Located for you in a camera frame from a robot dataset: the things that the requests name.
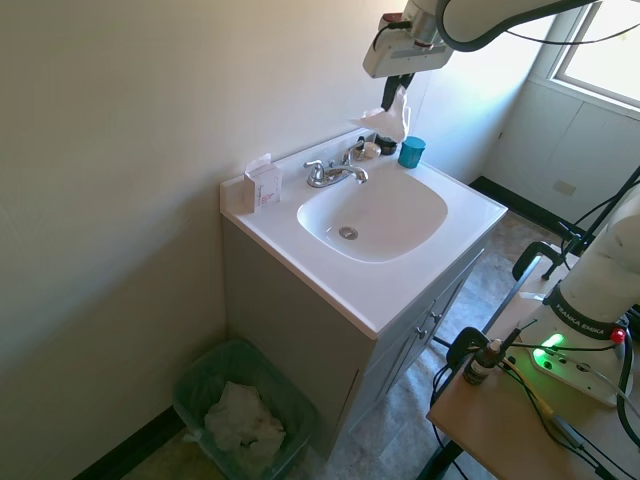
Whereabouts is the white sink countertop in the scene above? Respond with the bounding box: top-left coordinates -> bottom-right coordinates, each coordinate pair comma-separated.
220,119 -> 510,342

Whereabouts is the white tissue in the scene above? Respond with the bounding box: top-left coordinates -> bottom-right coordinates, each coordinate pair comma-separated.
348,89 -> 413,142

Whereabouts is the crumpled white paper waste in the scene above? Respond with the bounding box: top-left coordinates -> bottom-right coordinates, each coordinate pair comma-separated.
203,380 -> 288,454

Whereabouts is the teal plastic cup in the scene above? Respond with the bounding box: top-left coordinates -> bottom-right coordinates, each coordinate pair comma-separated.
398,135 -> 428,170

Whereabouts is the black power adapter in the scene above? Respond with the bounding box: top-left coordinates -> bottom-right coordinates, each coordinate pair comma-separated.
548,413 -> 592,452

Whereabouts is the black baseboard strip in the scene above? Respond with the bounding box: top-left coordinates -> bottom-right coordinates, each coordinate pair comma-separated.
74,403 -> 189,480
469,175 -> 587,242

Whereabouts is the black round container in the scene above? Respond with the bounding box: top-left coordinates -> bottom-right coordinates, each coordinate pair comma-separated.
375,132 -> 400,157

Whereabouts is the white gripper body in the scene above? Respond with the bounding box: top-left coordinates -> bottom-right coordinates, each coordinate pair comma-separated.
362,32 -> 454,79

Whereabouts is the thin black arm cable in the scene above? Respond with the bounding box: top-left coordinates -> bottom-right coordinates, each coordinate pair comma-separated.
505,22 -> 640,47

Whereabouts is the black metal clamp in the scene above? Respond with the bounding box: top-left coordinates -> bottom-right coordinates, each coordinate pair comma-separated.
445,327 -> 490,375
510,240 -> 569,297

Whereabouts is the grey vanity cabinet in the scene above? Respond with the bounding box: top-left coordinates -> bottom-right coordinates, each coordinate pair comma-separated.
222,214 -> 489,462

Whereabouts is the yellow tipped cable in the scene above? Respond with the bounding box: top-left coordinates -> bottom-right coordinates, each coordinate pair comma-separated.
499,357 -> 557,422

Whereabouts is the green plastic trash bin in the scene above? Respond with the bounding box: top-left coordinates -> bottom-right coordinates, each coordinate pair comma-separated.
172,337 -> 319,480

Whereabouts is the small white tissue box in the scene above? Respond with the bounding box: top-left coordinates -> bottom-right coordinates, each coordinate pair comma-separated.
243,152 -> 283,216

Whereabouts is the white framed window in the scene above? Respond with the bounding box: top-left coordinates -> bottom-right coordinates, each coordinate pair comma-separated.
547,0 -> 640,112

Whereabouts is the chrome two-handle faucet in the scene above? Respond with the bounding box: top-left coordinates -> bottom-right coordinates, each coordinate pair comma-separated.
303,135 -> 370,190

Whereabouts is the dark dropper bottle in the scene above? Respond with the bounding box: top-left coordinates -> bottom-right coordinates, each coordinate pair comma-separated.
462,338 -> 503,387

